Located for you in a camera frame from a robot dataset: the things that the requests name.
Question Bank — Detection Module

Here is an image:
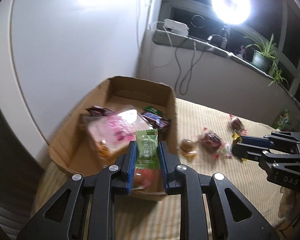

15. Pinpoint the striped table cloth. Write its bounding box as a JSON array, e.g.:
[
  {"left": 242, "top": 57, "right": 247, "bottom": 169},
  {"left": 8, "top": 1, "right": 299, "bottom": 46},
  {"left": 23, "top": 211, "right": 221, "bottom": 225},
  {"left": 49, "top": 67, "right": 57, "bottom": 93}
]
[{"left": 36, "top": 98, "right": 284, "bottom": 239}]

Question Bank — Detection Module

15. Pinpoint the cardboard box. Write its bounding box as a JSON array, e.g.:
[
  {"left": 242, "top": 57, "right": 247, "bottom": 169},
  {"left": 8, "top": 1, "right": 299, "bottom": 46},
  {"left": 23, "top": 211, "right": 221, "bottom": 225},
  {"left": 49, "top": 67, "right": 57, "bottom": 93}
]
[{"left": 47, "top": 76, "right": 179, "bottom": 202}]

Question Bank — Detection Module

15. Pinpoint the white round board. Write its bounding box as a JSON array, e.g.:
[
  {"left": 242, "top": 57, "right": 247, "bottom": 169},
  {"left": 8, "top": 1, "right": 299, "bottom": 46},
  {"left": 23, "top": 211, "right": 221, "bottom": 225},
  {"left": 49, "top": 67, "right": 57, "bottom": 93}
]
[{"left": 0, "top": 0, "right": 150, "bottom": 163}]

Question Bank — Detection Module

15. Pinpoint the red candy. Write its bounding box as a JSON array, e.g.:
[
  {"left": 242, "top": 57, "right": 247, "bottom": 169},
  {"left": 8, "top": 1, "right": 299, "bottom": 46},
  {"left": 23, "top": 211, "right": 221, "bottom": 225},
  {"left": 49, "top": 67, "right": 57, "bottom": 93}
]
[{"left": 229, "top": 114, "right": 247, "bottom": 140}]

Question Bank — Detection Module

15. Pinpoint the dark chocolate bar wrapper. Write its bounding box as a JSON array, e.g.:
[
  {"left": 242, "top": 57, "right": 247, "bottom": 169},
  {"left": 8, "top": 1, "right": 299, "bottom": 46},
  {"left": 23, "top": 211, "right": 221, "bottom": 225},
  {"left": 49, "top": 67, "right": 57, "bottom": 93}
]
[{"left": 85, "top": 106, "right": 114, "bottom": 116}]

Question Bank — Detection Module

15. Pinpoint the brown jelly cup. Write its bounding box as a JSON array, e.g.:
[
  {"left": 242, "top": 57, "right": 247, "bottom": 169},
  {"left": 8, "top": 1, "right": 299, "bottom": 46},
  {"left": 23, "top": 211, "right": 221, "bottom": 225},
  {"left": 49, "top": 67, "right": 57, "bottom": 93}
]
[{"left": 180, "top": 139, "right": 197, "bottom": 157}]

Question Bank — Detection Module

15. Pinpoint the pink toast bread bag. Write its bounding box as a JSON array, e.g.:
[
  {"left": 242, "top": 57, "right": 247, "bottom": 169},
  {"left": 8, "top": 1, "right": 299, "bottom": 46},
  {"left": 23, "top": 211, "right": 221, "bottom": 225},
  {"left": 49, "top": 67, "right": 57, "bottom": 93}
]
[{"left": 85, "top": 106, "right": 152, "bottom": 167}]

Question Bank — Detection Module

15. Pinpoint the small figurine on sill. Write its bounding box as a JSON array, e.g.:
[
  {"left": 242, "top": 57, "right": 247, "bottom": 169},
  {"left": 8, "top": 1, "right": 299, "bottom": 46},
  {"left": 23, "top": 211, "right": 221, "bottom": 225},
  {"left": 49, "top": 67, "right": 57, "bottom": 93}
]
[{"left": 235, "top": 45, "right": 247, "bottom": 60}]

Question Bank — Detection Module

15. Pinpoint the white power strip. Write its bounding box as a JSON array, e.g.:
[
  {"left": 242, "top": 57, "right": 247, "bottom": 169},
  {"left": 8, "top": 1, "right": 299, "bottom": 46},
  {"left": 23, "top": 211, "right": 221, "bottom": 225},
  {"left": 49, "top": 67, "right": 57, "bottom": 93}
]
[{"left": 164, "top": 19, "right": 189, "bottom": 36}]

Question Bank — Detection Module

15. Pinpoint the snickers bar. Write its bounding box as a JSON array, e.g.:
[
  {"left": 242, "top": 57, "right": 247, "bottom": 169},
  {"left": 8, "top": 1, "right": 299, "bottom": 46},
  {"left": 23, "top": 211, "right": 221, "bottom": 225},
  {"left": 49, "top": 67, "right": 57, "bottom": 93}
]
[{"left": 141, "top": 112, "right": 170, "bottom": 129}]

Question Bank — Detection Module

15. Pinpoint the dark red cake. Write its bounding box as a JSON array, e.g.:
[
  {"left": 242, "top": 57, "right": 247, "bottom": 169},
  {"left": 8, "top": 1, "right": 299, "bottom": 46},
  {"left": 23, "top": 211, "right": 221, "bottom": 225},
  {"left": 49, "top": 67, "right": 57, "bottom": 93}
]
[{"left": 197, "top": 127, "right": 233, "bottom": 159}]

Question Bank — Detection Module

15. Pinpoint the potted spider plant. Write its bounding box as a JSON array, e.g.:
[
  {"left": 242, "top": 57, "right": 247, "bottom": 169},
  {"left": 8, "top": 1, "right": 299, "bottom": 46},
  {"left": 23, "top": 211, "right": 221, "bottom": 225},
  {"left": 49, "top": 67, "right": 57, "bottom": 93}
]
[{"left": 244, "top": 33, "right": 289, "bottom": 87}]

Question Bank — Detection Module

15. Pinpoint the ring light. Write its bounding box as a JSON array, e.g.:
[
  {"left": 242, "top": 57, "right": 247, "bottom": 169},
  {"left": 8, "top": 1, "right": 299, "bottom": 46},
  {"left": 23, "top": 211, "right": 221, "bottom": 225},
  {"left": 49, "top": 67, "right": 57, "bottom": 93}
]
[{"left": 211, "top": 0, "right": 251, "bottom": 25}]

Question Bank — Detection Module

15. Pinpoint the right gloved hand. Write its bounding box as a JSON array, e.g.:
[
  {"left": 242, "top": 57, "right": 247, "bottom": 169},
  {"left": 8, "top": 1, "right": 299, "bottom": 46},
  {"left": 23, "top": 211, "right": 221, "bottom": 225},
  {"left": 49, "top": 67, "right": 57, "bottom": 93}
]
[{"left": 278, "top": 187, "right": 300, "bottom": 219}]

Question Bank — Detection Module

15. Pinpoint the green snack packet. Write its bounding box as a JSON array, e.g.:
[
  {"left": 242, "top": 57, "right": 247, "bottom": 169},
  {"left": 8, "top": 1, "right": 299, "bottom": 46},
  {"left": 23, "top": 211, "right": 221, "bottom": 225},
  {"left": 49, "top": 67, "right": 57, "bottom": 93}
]
[{"left": 143, "top": 106, "right": 162, "bottom": 116}]

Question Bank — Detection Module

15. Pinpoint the green candy packet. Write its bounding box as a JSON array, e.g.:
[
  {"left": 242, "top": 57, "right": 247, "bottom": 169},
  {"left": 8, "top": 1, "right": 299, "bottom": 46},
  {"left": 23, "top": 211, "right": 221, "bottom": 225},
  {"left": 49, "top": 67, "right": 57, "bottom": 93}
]
[{"left": 135, "top": 129, "right": 160, "bottom": 170}]

